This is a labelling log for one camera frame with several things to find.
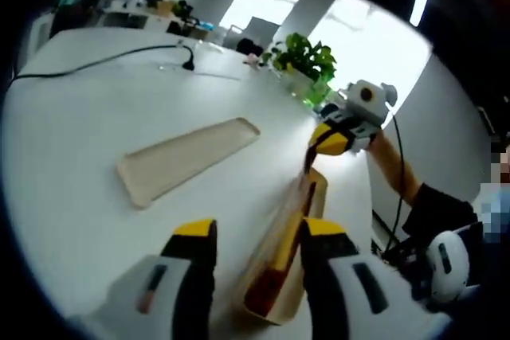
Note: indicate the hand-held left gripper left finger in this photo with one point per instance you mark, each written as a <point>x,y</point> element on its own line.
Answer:
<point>167,288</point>

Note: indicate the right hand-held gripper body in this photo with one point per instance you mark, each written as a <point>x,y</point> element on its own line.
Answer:
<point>370,111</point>

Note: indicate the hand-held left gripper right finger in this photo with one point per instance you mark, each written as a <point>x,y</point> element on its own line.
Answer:
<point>346,288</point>

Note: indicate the beige cutlery case base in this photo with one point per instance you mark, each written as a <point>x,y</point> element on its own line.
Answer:
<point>293,305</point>

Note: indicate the brown wooden utensil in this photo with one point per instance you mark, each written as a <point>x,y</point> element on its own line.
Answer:
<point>310,200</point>
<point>263,292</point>

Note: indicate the beige cutlery case lid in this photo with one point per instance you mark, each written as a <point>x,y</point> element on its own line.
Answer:
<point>187,161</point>

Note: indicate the green plastic bottle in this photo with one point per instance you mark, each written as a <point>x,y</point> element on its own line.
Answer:
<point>317,96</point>

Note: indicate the green potted plant white pot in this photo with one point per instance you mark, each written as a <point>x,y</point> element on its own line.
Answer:
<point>304,55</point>

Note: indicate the white worn device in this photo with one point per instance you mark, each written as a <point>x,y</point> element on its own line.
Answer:
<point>448,266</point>

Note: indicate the black office chair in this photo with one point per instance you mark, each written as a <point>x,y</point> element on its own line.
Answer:
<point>249,46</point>

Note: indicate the black printed shirt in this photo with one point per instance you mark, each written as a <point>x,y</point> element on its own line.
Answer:
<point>442,208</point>

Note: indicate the brown cardboard box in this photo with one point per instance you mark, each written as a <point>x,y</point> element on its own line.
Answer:
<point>165,8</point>

